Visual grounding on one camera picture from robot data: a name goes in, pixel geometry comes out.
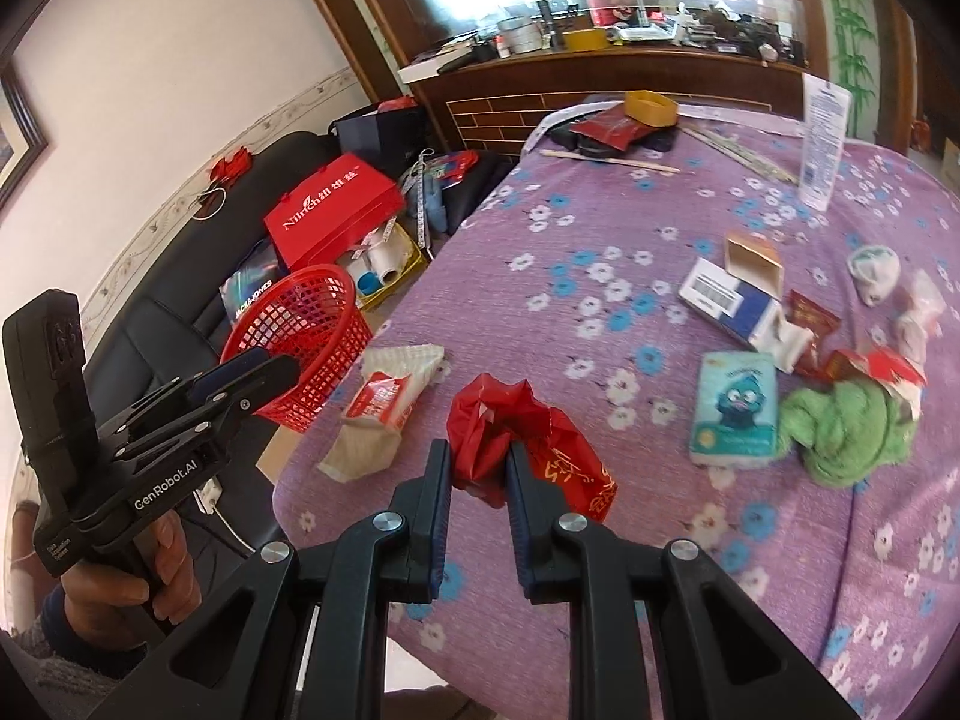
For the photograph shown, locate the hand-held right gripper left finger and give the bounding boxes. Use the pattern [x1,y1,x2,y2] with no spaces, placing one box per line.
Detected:
[97,439,455,720]

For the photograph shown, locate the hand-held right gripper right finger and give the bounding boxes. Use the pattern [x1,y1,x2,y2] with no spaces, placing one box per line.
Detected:
[505,439,857,720]

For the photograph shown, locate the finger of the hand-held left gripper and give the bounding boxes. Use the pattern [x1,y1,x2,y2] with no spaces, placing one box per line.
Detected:
[97,347,271,436]
[112,356,301,470]

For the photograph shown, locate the red plastic basket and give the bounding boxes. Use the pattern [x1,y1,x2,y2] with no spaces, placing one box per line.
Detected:
[220,264,374,434]

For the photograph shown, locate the red plastic bag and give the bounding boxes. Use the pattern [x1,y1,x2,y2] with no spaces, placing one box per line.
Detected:
[448,373,620,523]

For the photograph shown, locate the dark red snack wrapper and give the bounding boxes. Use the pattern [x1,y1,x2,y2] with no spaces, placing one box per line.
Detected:
[787,290,842,380]

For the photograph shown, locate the person's left forearm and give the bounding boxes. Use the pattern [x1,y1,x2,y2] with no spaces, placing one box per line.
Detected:
[0,583,151,700]

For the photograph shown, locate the person's left hand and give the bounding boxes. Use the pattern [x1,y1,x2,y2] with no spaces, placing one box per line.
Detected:
[60,510,203,623]

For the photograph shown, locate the black leather sofa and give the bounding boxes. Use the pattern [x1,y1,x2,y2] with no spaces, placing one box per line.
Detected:
[75,130,518,541]

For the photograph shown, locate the blue glossy shopping bag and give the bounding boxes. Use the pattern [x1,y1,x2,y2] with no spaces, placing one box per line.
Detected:
[219,243,290,328]

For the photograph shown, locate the crumpled white red paper packet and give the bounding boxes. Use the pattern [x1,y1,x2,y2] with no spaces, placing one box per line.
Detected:
[317,343,446,483]

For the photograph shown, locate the red gift bag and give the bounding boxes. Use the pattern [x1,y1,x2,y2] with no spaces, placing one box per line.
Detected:
[262,153,404,275]

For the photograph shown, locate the yellow cardboard box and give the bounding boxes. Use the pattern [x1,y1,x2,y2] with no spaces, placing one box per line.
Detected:
[337,222,431,311]

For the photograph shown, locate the small red ornament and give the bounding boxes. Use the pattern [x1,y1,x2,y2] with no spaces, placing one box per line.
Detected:
[209,149,253,182]

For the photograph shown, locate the tissue pack with blue cartoon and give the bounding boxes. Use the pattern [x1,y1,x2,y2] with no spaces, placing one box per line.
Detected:
[689,351,780,465]

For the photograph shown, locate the dark blue paper bag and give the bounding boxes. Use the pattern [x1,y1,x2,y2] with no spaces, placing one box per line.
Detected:
[329,104,429,174]

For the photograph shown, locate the purple floral tablecloth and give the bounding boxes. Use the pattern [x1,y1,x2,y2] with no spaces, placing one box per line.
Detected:
[271,93,960,707]

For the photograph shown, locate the blue white cardboard box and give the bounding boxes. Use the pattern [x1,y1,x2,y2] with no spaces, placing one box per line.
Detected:
[679,256,815,373]

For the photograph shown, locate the green cloth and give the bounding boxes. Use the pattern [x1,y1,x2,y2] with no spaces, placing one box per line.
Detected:
[776,379,920,488]

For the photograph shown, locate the white flat box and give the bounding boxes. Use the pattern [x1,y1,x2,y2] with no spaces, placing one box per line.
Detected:
[397,52,482,86]

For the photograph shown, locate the bare wooden chopsticks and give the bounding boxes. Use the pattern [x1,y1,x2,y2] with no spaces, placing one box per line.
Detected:
[541,148,680,174]

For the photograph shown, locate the brown wooden cabinet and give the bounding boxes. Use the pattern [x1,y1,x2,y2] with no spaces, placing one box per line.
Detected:
[409,36,827,163]

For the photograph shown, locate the white ribbon strip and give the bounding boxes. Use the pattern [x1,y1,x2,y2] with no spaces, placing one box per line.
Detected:
[528,100,628,155]

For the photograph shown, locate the torn red white wrapper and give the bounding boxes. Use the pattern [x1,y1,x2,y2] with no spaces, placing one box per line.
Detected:
[821,347,929,422]

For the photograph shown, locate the red foil packet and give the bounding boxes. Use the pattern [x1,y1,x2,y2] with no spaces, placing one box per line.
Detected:
[568,108,654,153]

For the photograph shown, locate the paper-wrapped chopsticks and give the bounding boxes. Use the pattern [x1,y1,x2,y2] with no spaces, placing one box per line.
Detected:
[679,123,800,185]

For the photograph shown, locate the round metal tin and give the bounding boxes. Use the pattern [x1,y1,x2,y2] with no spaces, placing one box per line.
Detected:
[498,14,543,56]

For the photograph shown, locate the crumpled white paper ball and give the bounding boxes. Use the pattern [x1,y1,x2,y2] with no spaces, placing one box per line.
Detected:
[847,245,902,308]

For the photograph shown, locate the yellow plastic container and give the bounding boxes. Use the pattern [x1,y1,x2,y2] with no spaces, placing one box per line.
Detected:
[624,90,680,128]

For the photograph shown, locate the clear plastic bag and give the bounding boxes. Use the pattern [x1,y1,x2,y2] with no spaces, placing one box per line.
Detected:
[896,268,947,350]

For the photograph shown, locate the white cream tube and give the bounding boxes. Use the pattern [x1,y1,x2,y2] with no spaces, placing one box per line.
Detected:
[797,73,853,213]

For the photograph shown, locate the red box behind glass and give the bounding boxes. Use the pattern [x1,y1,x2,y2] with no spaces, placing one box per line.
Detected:
[580,0,647,28]

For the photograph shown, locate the white charger with cable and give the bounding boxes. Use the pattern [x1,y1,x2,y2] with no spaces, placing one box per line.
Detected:
[196,481,253,551]

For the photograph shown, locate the framed wall picture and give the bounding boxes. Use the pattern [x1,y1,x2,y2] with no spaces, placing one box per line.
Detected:
[0,58,50,215]

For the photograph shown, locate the green bamboo wall sticker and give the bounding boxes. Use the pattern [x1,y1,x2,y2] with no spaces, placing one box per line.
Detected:
[813,0,879,140]

